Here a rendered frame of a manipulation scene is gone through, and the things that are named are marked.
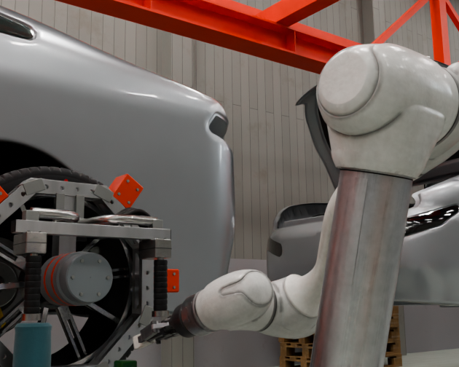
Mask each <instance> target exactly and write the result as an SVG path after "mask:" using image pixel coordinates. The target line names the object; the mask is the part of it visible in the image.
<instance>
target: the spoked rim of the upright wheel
mask: <svg viewBox="0 0 459 367"><path fill-rule="evenodd" d="M53 206H54V198H49V197H33V196H32V197H31V198H30V199H29V200H28V201H26V202H25V203H24V204H23V205H22V206H20V207H19V208H18V212H19V214H20V217H21V219H22V214H23V211H24V210H27V209H26V208H31V207H33V208H51V209H53ZM96 216H104V214H102V212H101V211H100V210H99V209H98V207H96V206H95V205H94V204H92V203H90V202H88V201H85V208H84V218H92V217H96ZM0 249H1V250H3V251H4V252H6V253H8V254H9V255H11V256H13V257H14V258H15V260H14V259H12V258H10V257H9V256H7V255H5V254H4V253H2V252H1V251H0V259H2V260H4V261H6V262H7V263H9V264H11V265H12V266H14V267H16V268H17V269H19V270H20V275H19V278H18V282H13V283H0V291H1V290H8V289H14V288H19V291H20V294H21V296H22V297H23V298H22V299H21V300H20V301H19V302H18V303H17V304H16V305H15V306H14V307H13V308H11V310H10V311H8V313H6V314H5V315H4V316H3V317H2V318H1V319H0V327H1V326H2V325H3V324H4V323H5V322H6V321H7V320H9V319H10V318H11V317H12V316H13V315H14V314H15V313H16V312H17V311H18V313H17V314H16V316H14V317H13V318H12V319H11V320H10V321H9V322H8V323H7V324H6V325H5V326H4V327H3V328H1V329H0V331H2V334H0V338H1V337H2V336H3V335H4V334H5V333H6V332H7V331H8V330H9V329H10V328H11V327H12V326H13V325H14V324H16V322H17V321H19V319H21V314H23V308H24V306H23V304H24V295H25V294H24V289H25V275H26V274H25V270H26V258H25V257H24V256H14V255H13V249H11V248H9V247H7V246H6V245H4V244H3V243H1V242H0ZM89 250H90V252H91V253H97V254H99V255H101V256H102V257H104V258H105V259H106V260H107V261H108V263H109V265H110V267H111V270H112V274H113V280H112V285H111V288H110V290H109V292H108V293H107V294H106V296H105V297H104V298H102V299H101V300H100V301H97V302H94V303H91V304H88V305H85V306H86V307H87V308H89V309H91V313H90V316H89V318H88V319H87V321H86V323H85V324H84V326H83V328H82V329H81V331H80V332H79V331H78V329H77V326H76V323H75V322H74V319H73V316H72V314H71V311H70V309H69V307H68V306H57V305H54V304H51V303H49V302H48V301H47V300H46V299H45V298H44V297H43V296H42V294H41V293H40V295H41V296H40V306H39V307H40V313H41V314H42V320H38V323H46V320H47V315H48V311H49V309H55V311H56V313H57V315H58V318H59V321H60V324H61V325H62V328H63V331H64V333H65V335H66V338H67V340H68V344H67V345H66V346H65V347H63V348H62V349H60V350H58V351H57V352H55V353H53V354H51V366H66V365H76V364H85V363H87V362H89V361H90V360H92V359H93V358H94V357H95V356H96V355H97V353H98V352H99V351H100V350H101V348H102V347H103V346H104V345H105V344H106V343H107V341H108V340H110V338H111V337H112V336H113V335H114V334H115V332H116V331H117V330H118V329H119V328H120V326H121V325H122V324H123V323H124V322H125V320H126V318H127V316H128V313H129V311H130V306H131V303H132V282H133V261H132V258H131V255H130V251H129V248H128V245H127V243H126V241H125V239H113V238H109V239H105V240H95V239H94V237H87V242H86V244H85V245H84V246H83V247H82V248H81V249H80V250H79V251H86V252H88V251H89ZM38 256H41V257H42V266H43V264H44V263H45V262H46V261H47V260H48V259H50V258H52V250H51V253H46V254H41V255H38ZM67 321H68V323H67ZM68 324H69V325H70V328H71V331H72V333H73V335H74V338H73V336H72V334H71V331H70V328H69V326H68Z"/></svg>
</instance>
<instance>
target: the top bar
mask: <svg viewBox="0 0 459 367"><path fill-rule="evenodd" d="M27 231H31V232H46V233H47V235H57V236H71V237H99V238H113V239H127V240H151V239H154V238H157V239H164V238H166V239H170V240H171V229H153V228H143V227H131V226H109V225H98V224H76V223H65V222H53V221H30V220H20V219H16V220H13V221H11V233H15V234H20V233H24V232H27Z"/></svg>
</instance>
